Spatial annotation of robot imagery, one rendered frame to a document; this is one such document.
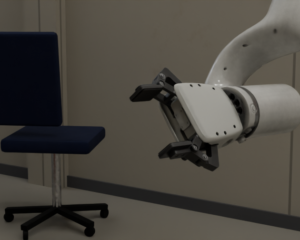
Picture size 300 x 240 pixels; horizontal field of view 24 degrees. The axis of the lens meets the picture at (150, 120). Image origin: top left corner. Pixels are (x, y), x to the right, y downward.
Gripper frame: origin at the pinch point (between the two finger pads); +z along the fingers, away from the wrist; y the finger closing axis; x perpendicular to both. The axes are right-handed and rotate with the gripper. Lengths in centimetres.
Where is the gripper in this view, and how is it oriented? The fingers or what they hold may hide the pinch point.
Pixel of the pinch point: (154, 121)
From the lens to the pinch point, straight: 94.6
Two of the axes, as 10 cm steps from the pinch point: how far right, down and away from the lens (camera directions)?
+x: 5.8, -5.4, -6.2
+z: -7.0, 0.7, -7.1
